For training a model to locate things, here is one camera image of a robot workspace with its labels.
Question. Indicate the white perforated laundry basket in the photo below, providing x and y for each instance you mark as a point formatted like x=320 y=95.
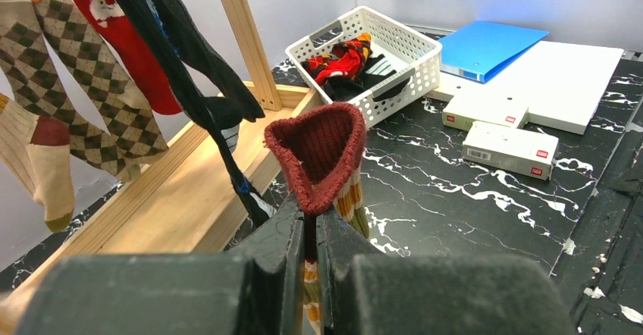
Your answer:
x=415 y=57

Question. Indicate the red sock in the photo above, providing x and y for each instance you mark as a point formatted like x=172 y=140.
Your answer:
x=109 y=20

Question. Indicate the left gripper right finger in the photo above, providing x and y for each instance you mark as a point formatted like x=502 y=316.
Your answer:
x=364 y=291

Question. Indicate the blue folder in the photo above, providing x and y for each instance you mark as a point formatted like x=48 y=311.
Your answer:
x=482 y=49

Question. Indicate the white flat board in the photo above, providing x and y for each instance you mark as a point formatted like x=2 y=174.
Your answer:
x=559 y=84

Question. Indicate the striped sock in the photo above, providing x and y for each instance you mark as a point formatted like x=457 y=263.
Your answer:
x=320 y=153
x=37 y=150

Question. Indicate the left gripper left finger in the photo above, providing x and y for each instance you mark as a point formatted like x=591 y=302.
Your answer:
x=253 y=288

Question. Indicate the brown argyle sock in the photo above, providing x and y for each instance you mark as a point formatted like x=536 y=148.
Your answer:
x=124 y=109

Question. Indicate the small white red box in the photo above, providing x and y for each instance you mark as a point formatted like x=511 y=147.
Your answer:
x=464 y=109
x=516 y=150

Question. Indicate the red garment in basket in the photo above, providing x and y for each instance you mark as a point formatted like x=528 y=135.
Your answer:
x=345 y=61

